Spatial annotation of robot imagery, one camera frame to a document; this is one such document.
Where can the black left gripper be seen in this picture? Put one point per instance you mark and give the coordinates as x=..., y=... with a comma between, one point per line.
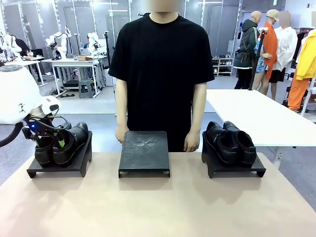
x=37, y=128

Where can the person's right forearm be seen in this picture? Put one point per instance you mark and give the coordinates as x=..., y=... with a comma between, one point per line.
x=121, y=103

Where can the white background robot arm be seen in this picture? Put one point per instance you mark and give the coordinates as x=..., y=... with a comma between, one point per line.
x=93, y=42
x=58, y=40

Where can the person's left forearm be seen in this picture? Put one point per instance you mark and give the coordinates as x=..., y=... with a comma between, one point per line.
x=198, y=108

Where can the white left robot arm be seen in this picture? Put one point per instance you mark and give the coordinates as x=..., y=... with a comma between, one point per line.
x=17, y=93

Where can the plain black shoe stand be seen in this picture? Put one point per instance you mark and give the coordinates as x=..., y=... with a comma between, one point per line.
x=81, y=158
x=256, y=165

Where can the scratched black shoe stand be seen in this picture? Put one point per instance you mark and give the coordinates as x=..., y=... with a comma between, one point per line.
x=144, y=151

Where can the person in black t-shirt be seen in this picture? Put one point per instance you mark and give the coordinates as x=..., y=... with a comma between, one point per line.
x=160, y=74

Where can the person's right hand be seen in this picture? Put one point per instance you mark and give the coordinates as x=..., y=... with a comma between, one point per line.
x=121, y=134

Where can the person's left hand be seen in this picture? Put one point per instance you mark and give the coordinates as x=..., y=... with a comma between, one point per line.
x=191, y=142

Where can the grey plastic stool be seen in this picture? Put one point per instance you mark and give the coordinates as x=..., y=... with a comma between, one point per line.
x=86, y=89

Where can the white desk with small items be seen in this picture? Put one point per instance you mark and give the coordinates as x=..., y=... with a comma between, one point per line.
x=27, y=61

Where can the white desk with cardboard box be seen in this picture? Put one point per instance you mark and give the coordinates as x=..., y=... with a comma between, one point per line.
x=74, y=61

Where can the cardboard box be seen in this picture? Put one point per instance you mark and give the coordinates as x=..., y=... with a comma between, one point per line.
x=84, y=58

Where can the wooden shoe rack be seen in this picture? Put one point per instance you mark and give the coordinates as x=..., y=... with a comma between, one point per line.
x=223, y=66

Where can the mannequin in dark green jacket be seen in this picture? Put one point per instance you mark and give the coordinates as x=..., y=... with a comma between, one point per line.
x=247, y=49

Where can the large white table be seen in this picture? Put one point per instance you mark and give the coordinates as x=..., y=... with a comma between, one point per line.
x=266, y=116

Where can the mannequin in orange top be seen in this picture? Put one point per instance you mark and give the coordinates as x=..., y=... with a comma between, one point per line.
x=267, y=49

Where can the orange trousers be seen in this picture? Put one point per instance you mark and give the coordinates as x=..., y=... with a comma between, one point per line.
x=297, y=93

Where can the yellow hanging garment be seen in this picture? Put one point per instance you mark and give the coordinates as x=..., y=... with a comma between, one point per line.
x=307, y=56

